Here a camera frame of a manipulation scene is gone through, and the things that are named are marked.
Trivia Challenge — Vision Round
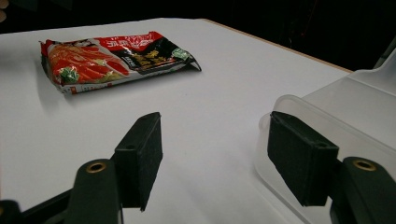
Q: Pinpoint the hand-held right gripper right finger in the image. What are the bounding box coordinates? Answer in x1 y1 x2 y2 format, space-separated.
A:
266 110 396 224

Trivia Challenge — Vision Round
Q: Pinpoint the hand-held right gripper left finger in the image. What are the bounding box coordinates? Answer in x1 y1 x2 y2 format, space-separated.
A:
64 111 163 224

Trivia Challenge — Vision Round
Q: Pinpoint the red snack packet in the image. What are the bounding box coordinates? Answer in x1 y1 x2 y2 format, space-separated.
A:
39 31 203 95

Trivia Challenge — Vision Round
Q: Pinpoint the clear plastic container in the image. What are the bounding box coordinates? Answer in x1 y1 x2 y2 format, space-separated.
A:
254 46 396 224

